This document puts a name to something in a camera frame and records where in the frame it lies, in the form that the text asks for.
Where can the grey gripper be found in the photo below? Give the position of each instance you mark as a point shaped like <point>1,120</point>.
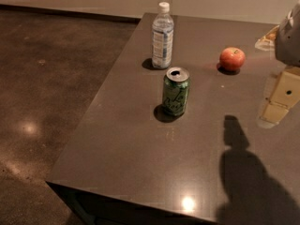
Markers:
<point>289,42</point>

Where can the clear blue-label plastic bottle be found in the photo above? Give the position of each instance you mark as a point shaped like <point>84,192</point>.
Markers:
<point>162,37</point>

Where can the red apple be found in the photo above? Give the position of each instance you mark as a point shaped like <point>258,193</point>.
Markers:
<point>231,59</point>

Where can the green soda can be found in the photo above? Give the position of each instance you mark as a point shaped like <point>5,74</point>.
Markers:
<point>176,85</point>

